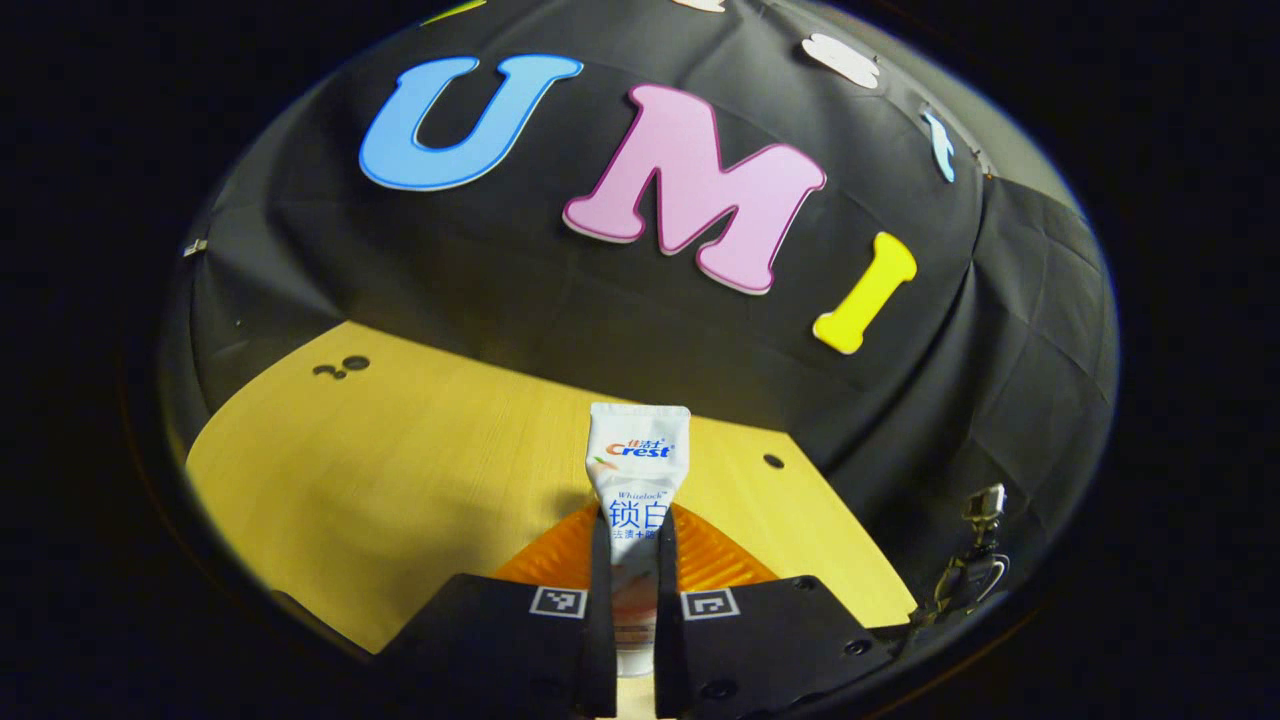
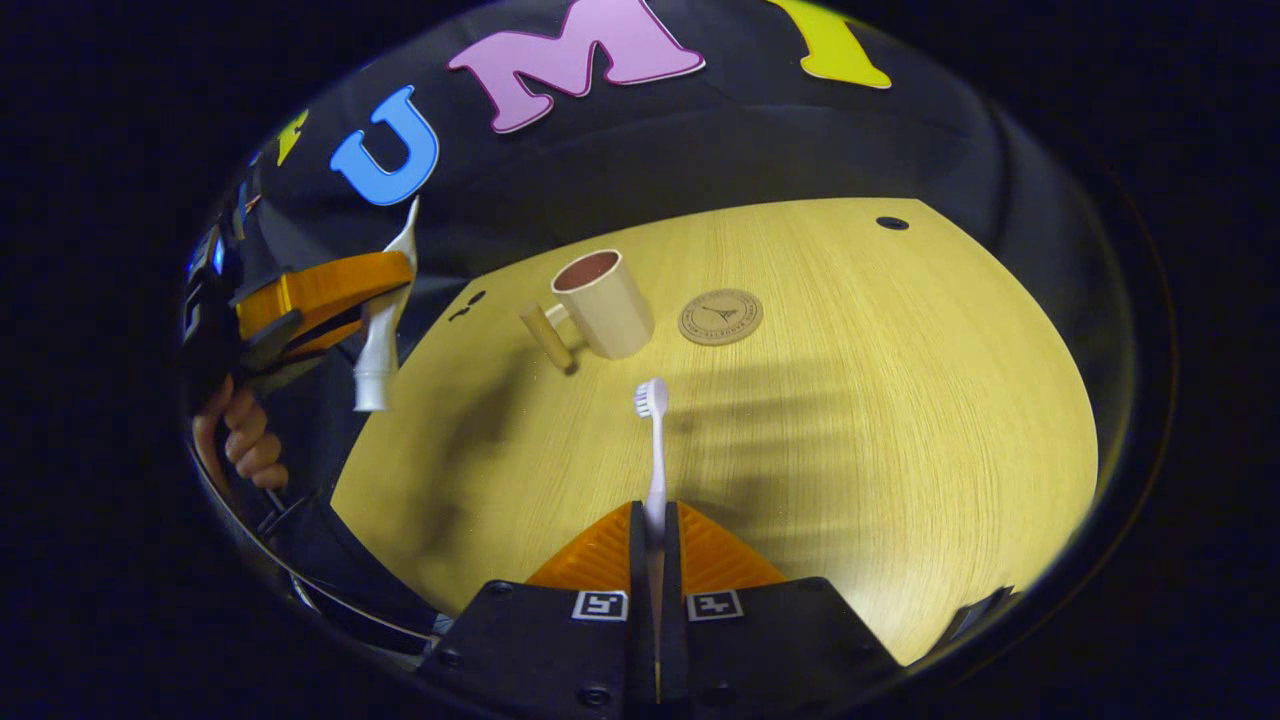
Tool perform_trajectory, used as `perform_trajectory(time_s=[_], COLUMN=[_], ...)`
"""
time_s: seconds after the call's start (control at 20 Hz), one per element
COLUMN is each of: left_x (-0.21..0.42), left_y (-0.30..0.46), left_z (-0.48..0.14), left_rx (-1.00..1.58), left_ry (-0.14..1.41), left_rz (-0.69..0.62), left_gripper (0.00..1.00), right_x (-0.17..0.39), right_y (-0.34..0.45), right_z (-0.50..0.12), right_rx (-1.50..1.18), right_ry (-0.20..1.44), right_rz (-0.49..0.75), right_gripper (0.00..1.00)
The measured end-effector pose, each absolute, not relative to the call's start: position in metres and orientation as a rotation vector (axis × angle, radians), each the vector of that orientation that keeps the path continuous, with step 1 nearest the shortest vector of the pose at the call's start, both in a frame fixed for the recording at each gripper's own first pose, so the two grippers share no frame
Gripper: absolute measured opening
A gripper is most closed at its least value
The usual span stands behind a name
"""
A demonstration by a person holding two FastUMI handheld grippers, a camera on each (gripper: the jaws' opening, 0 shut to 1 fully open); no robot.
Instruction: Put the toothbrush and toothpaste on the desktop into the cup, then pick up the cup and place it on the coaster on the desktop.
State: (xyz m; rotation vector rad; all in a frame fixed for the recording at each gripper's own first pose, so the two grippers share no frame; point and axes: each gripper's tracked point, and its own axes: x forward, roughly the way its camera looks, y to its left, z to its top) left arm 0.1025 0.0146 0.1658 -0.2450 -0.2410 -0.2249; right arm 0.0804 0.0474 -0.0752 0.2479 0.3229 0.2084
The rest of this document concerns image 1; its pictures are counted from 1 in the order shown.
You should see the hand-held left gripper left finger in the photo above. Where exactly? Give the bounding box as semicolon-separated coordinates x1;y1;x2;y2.
372;503;618;720

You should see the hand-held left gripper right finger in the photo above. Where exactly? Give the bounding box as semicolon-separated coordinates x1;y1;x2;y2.
655;503;906;720

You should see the white toothpaste tube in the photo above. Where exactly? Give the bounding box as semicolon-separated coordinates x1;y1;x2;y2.
585;403;691;679

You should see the wooden desktop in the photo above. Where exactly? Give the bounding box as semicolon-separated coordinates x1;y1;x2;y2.
185;320;919;720

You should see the metal carabiner clip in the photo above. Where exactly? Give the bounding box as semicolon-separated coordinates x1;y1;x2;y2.
935;483;1011;616

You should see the black backdrop cloth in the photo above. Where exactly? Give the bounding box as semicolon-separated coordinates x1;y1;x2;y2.
160;0;1119;641

